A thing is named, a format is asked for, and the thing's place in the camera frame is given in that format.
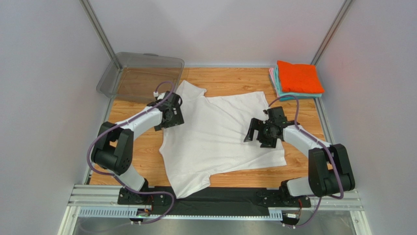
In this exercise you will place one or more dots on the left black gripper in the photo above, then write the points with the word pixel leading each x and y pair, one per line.
pixel 177 119

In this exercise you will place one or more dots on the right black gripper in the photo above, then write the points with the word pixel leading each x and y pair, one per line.
pixel 260 129

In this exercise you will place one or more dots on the white t-shirt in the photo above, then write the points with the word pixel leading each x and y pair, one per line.
pixel 211 140

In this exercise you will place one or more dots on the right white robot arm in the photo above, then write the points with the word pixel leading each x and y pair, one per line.
pixel 329 169

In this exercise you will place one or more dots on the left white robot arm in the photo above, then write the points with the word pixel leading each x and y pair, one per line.
pixel 112 150

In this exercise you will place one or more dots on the pink folded t-shirt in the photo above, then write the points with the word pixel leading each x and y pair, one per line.
pixel 273 80

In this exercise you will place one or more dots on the clear grey plastic bin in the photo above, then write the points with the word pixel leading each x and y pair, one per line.
pixel 134 76

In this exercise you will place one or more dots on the orange folded t-shirt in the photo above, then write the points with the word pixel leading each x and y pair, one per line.
pixel 299 78

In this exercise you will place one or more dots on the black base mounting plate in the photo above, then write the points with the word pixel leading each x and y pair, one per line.
pixel 214 201

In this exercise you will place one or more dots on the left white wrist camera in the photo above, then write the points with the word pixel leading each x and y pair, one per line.
pixel 159 96

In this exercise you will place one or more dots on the aluminium frame rail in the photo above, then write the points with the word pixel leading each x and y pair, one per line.
pixel 93 210

